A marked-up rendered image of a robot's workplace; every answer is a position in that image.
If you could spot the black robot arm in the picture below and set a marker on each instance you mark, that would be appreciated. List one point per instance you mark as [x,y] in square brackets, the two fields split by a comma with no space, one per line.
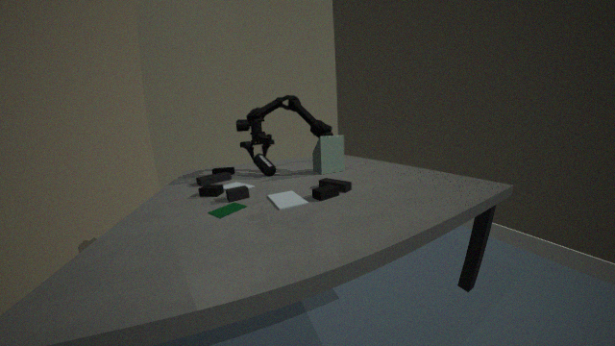
[255,116]

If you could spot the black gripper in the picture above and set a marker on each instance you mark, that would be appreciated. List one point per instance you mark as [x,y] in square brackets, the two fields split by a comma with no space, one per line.
[248,144]

